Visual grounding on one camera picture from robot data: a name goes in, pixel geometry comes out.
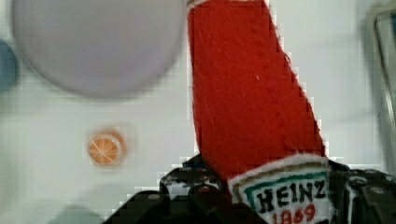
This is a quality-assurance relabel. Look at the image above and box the red plush ketchup bottle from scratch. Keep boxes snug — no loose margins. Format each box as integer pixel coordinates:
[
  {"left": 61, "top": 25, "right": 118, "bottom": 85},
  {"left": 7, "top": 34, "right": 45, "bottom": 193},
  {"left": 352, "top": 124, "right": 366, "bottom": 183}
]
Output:
[{"left": 188, "top": 0, "right": 335, "bottom": 224}]

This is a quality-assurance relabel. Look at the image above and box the blue plastic cup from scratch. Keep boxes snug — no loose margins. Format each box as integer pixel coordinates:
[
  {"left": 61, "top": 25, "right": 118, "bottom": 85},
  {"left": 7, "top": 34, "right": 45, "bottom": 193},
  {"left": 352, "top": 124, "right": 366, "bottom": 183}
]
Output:
[{"left": 0, "top": 40, "right": 18, "bottom": 92}]

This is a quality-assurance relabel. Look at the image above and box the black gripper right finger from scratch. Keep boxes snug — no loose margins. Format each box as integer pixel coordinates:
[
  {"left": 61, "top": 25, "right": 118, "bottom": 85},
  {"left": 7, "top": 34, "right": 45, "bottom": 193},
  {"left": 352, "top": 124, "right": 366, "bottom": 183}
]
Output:
[{"left": 330, "top": 161, "right": 396, "bottom": 224}]

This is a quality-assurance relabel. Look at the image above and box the orange slice toy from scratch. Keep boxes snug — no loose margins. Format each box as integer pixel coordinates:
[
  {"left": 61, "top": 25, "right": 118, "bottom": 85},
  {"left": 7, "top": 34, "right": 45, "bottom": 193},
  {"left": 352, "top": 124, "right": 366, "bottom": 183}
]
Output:
[{"left": 87, "top": 131, "right": 127, "bottom": 167}]

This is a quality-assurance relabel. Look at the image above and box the grey round plate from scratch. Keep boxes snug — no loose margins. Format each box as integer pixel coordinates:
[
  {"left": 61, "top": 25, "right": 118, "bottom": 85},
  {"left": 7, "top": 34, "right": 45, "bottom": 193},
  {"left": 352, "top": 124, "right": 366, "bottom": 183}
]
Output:
[{"left": 12, "top": 0, "right": 186, "bottom": 97}]

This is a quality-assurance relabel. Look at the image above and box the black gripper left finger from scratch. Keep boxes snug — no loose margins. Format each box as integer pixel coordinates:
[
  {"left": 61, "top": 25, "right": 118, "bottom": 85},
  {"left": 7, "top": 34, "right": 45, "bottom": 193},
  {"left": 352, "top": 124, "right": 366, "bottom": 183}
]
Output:
[{"left": 103, "top": 155, "right": 267, "bottom": 224}]

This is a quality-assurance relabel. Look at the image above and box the green colander basket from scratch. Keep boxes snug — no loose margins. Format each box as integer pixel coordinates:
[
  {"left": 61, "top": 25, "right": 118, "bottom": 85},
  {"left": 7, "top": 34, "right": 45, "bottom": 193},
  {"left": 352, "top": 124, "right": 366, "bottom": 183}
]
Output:
[{"left": 48, "top": 205, "right": 104, "bottom": 224}]

